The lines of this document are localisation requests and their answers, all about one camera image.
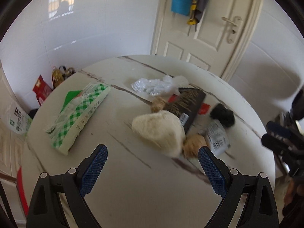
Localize grey yellow hanging bag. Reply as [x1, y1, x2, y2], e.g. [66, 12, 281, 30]
[186, 0, 215, 37]

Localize red packet on floor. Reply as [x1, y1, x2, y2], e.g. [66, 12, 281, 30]
[32, 75, 53, 106]

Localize black gold snack wrapper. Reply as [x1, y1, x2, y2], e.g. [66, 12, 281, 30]
[164, 88, 206, 134]

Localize black crumpled trash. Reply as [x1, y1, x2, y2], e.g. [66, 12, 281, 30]
[210, 104, 235, 128]

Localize green checkered tissue pack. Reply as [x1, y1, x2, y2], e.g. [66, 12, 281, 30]
[45, 83, 111, 155]

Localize white green plastic bag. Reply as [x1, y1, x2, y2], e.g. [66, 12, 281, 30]
[1, 96, 32, 135]

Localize white barcode sachet wrapper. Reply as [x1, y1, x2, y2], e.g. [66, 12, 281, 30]
[201, 120, 230, 157]

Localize silver door handle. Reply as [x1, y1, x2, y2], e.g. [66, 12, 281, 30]
[222, 16, 243, 44]

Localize white panelled door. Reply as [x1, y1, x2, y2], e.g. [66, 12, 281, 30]
[151, 0, 263, 82]

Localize clear crumpled plastic bag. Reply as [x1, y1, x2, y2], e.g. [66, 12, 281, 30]
[131, 75, 189, 97]

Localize gold decorated bottles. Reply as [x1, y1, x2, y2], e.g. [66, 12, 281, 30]
[51, 65, 76, 89]

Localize cream kitchen cabinet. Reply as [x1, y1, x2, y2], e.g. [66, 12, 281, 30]
[1, 68, 26, 227]

